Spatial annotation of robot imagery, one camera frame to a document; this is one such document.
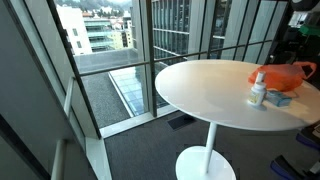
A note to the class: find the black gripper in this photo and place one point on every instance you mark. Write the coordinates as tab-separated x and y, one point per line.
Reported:
295	46

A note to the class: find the orange plastic bag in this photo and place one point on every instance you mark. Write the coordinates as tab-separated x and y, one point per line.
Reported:
283	78

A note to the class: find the white pill bottle yellow label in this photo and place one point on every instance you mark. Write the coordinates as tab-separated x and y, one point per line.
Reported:
257	95

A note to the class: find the blue mentos gum box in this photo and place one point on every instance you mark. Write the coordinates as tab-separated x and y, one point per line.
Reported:
278	98

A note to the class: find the blue black stand foot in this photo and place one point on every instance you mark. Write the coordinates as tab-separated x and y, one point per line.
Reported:
283	168
308	138

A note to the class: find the black floor vent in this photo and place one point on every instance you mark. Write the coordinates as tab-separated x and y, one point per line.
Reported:
181	121

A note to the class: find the white vertical pipe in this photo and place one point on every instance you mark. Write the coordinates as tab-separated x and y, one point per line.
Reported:
58	160

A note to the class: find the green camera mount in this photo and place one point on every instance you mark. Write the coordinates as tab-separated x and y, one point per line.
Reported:
310	30

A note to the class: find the white table pedestal with base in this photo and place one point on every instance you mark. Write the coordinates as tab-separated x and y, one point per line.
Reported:
210	156

